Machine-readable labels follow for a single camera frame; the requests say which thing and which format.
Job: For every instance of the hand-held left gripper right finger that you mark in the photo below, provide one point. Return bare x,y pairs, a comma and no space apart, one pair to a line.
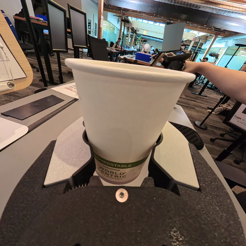
176,159

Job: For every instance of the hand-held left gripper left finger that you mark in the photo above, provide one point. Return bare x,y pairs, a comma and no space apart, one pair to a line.
67,157

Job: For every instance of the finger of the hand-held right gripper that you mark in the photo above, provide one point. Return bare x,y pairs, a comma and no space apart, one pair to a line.
157,59

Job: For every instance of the white green-banded paper cup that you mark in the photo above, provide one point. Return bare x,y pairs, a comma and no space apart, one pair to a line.
125,115

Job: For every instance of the person's right forearm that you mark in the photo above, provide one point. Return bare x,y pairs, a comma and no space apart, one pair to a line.
226,80

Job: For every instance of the person's right hand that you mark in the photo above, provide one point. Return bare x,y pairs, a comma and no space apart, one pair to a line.
190,67

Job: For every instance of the blue crate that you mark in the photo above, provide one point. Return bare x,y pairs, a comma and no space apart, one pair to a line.
143,56

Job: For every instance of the black stanchion pole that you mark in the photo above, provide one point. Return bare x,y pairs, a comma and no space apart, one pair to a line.
200,125

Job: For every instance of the black office chair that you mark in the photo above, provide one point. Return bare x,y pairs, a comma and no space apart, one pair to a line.
98,48

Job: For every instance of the black floor lamp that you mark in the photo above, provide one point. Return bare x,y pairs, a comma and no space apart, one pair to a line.
240,45

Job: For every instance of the beige bag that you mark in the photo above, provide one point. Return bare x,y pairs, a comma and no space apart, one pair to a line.
221,108

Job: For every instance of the paper sheet in plastic sleeve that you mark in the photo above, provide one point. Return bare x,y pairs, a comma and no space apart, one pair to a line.
67,91

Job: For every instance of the wooden beam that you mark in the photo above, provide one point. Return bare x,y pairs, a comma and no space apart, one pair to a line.
100,19

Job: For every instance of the wooden document stand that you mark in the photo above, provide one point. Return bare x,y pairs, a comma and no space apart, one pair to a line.
21,63

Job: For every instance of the printed instruction sheet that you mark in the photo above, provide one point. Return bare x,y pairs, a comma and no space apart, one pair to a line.
9,63

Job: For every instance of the black sign stand with pole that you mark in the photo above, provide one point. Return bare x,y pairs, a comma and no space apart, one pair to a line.
31,42

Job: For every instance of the wooden office desk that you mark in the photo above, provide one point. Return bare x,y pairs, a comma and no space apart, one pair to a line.
38,21

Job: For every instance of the blue striped jacket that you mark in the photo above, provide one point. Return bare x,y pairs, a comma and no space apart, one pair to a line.
10,25

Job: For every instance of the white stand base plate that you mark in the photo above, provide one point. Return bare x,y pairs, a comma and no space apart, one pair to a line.
11,132

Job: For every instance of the white sign in black frame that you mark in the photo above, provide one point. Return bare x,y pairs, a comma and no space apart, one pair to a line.
238,117

